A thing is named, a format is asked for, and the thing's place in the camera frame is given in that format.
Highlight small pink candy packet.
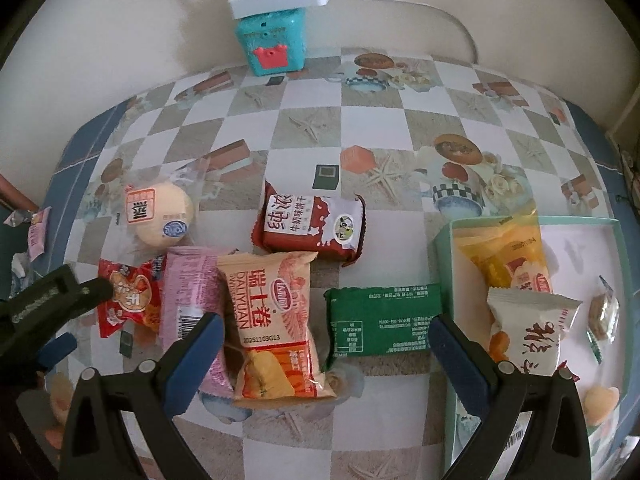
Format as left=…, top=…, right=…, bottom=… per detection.
left=5, top=207, right=52, bottom=262

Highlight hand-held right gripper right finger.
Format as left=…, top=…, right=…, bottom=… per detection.
left=429, top=314, right=593, bottom=480

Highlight pale yellow cake packet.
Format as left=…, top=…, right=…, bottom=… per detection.
left=582, top=385, right=623, bottom=428

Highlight clear cracker packet green edges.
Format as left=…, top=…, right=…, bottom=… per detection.
left=586, top=276, right=622, bottom=363

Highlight yellow soft bread packet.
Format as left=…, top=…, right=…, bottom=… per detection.
left=452, top=216, right=553, bottom=296

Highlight checkered printed tablecloth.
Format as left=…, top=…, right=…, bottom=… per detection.
left=10, top=47, right=640, bottom=480

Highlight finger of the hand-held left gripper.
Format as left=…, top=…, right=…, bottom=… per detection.
left=35, top=332, right=78, bottom=371
left=70, top=277, right=115, bottom=313

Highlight thin white cable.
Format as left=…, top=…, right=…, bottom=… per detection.
left=327, top=0, right=480, bottom=63

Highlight dark green snack packet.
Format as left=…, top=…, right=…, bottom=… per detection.
left=322, top=284, right=443, bottom=372

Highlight crumpled blue white wrapper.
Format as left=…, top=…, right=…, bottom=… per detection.
left=10, top=252, right=38, bottom=301

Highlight dark red milk snack packet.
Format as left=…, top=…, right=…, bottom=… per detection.
left=250, top=180, right=368, bottom=266

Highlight white box with teal rim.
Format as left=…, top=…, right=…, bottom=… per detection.
left=432, top=215, right=640, bottom=480

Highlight pink snack packet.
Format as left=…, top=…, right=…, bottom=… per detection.
left=160, top=246, right=236, bottom=396

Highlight round bun clear packet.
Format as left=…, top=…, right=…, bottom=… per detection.
left=112, top=170, right=208, bottom=251

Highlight cream orange roll cake packet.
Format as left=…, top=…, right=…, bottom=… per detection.
left=216, top=251, right=338, bottom=402

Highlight white pastry packet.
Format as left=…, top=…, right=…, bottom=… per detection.
left=486, top=287, right=583, bottom=378

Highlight reddish brown board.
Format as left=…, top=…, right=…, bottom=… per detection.
left=0, top=174, right=40, bottom=212

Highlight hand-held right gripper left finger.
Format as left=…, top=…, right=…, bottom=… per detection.
left=60, top=311, right=226, bottom=480

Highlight teal toy box red crown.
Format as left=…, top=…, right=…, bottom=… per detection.
left=235, top=7, right=307, bottom=77

